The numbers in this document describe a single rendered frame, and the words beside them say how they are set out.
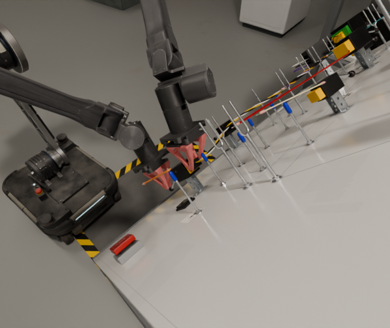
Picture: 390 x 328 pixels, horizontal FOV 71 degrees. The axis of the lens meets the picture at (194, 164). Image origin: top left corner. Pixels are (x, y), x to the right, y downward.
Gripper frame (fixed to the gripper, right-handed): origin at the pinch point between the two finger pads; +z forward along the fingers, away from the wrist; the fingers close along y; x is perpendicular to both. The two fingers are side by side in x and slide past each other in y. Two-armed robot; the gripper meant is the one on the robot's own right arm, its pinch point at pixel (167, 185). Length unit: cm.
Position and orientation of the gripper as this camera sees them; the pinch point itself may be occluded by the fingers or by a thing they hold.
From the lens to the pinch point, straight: 78.4
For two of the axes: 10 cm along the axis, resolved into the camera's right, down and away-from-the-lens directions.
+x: -6.7, 1.4, 7.3
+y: 5.8, -5.2, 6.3
